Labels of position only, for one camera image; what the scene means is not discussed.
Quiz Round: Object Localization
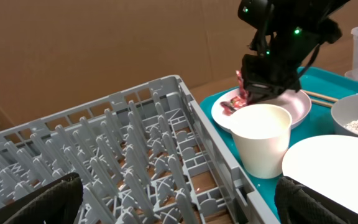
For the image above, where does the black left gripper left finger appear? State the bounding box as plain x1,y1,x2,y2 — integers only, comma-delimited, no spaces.
0,172,83,224

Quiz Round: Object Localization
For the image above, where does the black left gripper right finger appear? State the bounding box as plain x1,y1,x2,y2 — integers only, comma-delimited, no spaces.
274,176,358,224

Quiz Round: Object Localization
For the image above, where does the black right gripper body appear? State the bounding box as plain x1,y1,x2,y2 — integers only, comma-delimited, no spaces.
241,54,301,103

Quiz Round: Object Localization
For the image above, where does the red snack wrapper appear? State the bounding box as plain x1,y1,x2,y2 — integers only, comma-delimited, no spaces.
220,70,251,116

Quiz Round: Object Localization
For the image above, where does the white paper cup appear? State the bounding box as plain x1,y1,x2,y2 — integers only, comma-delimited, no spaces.
229,104,292,179

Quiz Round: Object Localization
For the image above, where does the small white bowl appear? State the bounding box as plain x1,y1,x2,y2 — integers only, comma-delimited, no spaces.
282,135,358,214

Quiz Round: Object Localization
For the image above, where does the grey bowl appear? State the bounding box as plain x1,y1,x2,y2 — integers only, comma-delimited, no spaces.
331,94,358,137

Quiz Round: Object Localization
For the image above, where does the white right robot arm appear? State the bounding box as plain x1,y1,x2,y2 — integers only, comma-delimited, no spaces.
237,0,349,103

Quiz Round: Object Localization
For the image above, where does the grey dishwasher rack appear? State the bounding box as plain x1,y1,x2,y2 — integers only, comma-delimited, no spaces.
0,75,278,223

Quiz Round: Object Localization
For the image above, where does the large white plate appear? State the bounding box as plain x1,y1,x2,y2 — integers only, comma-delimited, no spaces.
211,88,312,133

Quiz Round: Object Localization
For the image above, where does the wooden chopstick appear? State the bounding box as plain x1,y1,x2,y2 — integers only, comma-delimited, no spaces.
303,90,338,103
311,99,333,108

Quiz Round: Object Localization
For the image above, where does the teal plastic tray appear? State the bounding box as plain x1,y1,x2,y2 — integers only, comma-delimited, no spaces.
199,66,358,222

